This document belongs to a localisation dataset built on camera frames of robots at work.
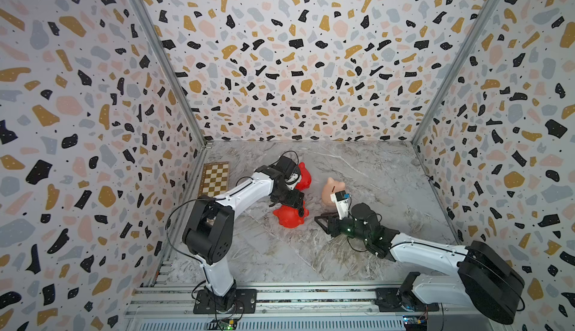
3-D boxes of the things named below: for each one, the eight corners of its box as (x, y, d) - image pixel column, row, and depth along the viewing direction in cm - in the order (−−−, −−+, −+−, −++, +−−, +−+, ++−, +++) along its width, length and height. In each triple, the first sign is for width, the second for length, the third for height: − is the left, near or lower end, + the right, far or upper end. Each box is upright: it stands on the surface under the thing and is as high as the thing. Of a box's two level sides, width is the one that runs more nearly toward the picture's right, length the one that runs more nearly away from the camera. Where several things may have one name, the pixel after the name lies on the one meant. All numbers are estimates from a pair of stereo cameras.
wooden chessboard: (200, 197, 102) (198, 193, 99) (206, 167, 113) (203, 163, 110) (227, 194, 103) (225, 190, 100) (230, 165, 114) (228, 160, 112)
